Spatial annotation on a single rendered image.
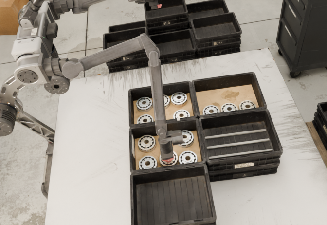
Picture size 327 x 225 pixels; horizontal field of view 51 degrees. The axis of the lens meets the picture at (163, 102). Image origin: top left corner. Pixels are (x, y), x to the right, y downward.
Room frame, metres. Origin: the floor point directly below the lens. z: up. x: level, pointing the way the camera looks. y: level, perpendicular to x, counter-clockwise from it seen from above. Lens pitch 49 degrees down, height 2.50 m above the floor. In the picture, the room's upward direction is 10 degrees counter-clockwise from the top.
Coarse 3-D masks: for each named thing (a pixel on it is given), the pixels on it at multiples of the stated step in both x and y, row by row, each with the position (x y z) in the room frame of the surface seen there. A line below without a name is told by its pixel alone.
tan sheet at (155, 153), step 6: (192, 132) 1.18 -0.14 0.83; (138, 138) 1.20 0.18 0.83; (156, 138) 1.18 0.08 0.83; (156, 144) 1.14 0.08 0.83; (198, 144) 1.09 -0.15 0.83; (138, 150) 1.12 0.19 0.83; (156, 150) 1.10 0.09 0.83; (174, 150) 1.07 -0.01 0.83; (180, 150) 1.07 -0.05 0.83; (186, 150) 1.06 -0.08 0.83; (192, 150) 1.05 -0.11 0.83; (198, 150) 1.05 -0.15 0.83; (138, 156) 1.08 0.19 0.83; (144, 156) 1.07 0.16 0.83; (156, 156) 1.06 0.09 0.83; (198, 156) 1.01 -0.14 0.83; (138, 162) 1.04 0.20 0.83; (138, 168) 1.00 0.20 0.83
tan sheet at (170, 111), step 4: (168, 96) 1.49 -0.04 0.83; (188, 96) 1.46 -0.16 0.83; (136, 100) 1.50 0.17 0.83; (152, 100) 1.48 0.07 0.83; (188, 100) 1.43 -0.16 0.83; (188, 104) 1.39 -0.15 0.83; (136, 108) 1.44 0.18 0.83; (152, 108) 1.41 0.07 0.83; (168, 108) 1.39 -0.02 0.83; (172, 108) 1.38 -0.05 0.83; (176, 108) 1.38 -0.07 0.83; (180, 108) 1.37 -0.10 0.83; (184, 108) 1.37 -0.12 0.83; (188, 108) 1.36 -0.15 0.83; (136, 112) 1.40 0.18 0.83; (140, 112) 1.40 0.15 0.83; (144, 112) 1.39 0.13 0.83; (148, 112) 1.38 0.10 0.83; (152, 112) 1.38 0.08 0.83; (168, 112) 1.36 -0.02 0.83; (172, 112) 1.35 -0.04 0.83; (192, 112) 1.32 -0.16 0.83; (136, 116) 1.37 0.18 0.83; (152, 116) 1.35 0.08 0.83; (168, 116) 1.33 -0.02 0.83; (172, 116) 1.32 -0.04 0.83; (136, 120) 1.34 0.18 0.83
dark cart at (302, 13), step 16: (288, 0) 2.49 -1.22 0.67; (304, 0) 2.20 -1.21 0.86; (320, 0) 2.14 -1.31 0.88; (288, 16) 2.45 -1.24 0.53; (304, 16) 2.14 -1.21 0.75; (320, 16) 2.14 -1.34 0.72; (288, 32) 2.36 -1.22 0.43; (304, 32) 2.14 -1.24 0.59; (320, 32) 2.14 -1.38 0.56; (288, 48) 2.33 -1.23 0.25; (304, 48) 2.14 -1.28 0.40; (320, 48) 2.14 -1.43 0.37; (288, 64) 2.23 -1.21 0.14; (304, 64) 2.14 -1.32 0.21; (320, 64) 2.13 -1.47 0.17
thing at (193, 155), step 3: (183, 153) 1.03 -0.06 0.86; (186, 153) 1.02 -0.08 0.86; (189, 153) 1.02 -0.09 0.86; (192, 153) 1.02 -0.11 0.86; (180, 156) 1.01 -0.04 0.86; (183, 156) 1.01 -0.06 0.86; (192, 156) 1.00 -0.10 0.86; (195, 156) 1.00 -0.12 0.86; (180, 159) 0.99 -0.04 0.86; (192, 159) 0.98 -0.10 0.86; (195, 159) 0.98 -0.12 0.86; (180, 162) 0.97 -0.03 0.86; (183, 162) 0.97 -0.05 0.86; (189, 162) 0.96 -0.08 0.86; (192, 162) 0.96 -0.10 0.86
